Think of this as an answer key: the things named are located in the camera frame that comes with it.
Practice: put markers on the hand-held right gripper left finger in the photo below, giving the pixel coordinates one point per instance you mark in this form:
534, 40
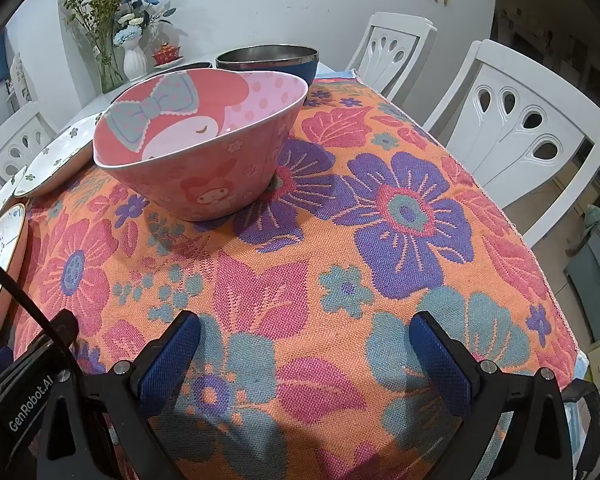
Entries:
170, 360

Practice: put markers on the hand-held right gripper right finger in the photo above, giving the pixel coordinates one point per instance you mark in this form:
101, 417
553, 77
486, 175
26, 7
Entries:
442, 365

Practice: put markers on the orange rimmed plate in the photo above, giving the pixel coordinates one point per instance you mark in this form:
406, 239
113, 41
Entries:
0, 270

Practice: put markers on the white plate green flowers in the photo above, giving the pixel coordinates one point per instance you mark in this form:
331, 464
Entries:
55, 160

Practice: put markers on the pink cartoon bowl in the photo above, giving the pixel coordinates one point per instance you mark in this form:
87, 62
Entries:
220, 175

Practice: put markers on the blue steel bowl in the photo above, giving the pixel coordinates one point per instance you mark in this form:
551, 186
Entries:
300, 67

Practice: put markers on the orange floral tablecloth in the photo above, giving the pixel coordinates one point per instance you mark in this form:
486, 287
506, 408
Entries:
380, 270

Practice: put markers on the teal storage box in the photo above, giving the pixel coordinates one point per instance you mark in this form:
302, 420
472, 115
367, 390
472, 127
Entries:
595, 270

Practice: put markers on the white dining chair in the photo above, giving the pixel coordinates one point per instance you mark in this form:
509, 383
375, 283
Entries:
395, 55
0, 130
485, 90

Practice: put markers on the white decorative rack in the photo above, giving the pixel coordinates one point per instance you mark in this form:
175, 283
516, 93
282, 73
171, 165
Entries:
19, 80

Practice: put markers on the glass vase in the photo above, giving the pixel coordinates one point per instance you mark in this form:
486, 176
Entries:
109, 72

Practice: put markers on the white ribbed vase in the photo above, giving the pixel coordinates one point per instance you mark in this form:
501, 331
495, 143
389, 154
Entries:
135, 65

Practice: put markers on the red white saucer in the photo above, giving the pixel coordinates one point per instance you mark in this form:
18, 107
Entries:
167, 64

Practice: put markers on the black smartphone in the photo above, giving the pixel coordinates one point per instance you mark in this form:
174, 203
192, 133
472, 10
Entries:
185, 66

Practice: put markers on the red lidded teacup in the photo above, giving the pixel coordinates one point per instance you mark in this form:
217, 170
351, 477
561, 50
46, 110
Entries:
166, 54

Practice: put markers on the yellow dried flower bunch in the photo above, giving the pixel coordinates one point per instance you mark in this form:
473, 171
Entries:
92, 10

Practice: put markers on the blue white flower bouquet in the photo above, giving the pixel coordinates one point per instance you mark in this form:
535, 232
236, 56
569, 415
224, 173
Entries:
140, 15

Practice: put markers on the dark wooden cabinet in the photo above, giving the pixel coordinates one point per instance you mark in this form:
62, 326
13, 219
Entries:
555, 40

